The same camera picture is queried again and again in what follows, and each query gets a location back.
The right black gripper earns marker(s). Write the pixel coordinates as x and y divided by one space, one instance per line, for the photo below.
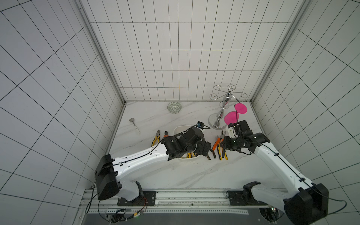
228 143

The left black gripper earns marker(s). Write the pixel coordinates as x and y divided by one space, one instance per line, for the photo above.
201 145

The yellow black combination pliers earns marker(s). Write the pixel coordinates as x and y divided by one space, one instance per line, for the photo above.
222 155

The white plastic storage box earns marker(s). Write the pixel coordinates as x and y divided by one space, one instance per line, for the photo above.
184 137

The black orange long-nose pliers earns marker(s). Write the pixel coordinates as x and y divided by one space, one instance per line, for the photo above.
211 152

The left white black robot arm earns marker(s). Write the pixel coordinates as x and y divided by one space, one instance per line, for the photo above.
111 173

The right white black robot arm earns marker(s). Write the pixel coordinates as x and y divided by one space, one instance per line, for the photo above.
304 202

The yellow black pliers in box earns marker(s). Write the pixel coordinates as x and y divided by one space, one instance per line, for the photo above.
191 155

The chrome glass holder stand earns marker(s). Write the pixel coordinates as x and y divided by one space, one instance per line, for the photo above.
216 121

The pink wine glass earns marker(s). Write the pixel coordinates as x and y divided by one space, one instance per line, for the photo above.
234 116

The small metal spoon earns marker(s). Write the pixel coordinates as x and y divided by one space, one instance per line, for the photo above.
132 120

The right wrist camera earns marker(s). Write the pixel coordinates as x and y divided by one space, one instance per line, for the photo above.
231 132

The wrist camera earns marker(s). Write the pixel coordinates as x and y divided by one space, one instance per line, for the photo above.
200 125
231 132

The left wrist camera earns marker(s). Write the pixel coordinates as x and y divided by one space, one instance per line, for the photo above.
200 125

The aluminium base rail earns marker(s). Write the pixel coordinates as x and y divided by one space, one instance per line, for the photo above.
172 201

